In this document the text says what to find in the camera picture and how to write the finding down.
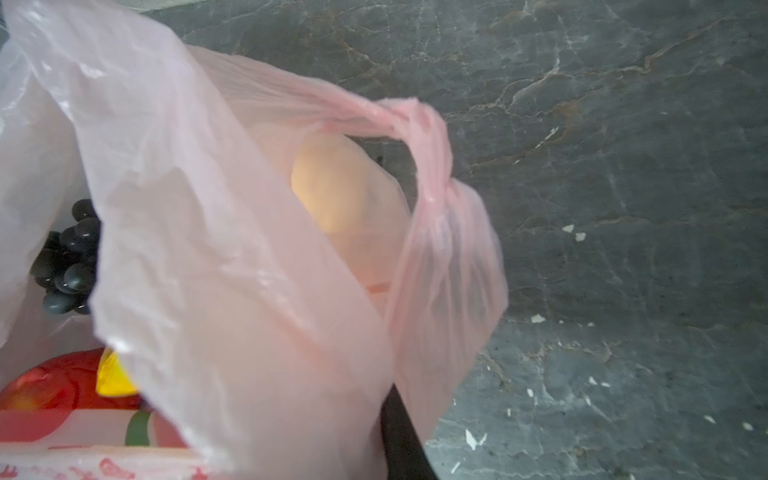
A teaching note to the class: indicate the pink plastic bag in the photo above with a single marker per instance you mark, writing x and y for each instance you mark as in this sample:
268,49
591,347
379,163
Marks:
265,346

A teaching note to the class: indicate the red fake apple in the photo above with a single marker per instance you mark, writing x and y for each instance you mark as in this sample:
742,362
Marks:
66,382

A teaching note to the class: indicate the yellow fake banana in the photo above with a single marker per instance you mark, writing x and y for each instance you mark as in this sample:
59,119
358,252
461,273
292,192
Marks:
111,380

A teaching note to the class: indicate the black fake grapes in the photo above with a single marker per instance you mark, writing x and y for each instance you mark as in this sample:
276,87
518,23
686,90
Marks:
66,266

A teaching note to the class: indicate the beige fake potato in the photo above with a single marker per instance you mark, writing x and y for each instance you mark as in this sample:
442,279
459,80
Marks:
344,189

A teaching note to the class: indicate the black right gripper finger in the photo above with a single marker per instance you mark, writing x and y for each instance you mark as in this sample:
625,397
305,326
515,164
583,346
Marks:
404,452

